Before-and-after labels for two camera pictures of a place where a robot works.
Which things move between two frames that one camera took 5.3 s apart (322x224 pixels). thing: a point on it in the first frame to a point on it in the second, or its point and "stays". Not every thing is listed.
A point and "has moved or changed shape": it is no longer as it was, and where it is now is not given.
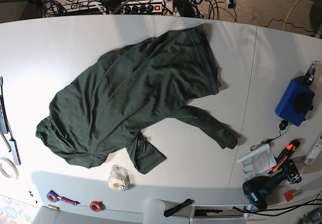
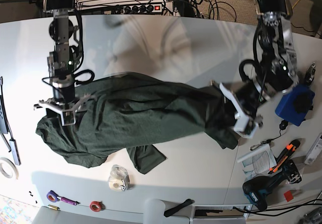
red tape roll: [97, 206] stays
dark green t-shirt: [105, 109] has moved or changed shape
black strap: [176, 208] stays
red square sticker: [288, 196] stays
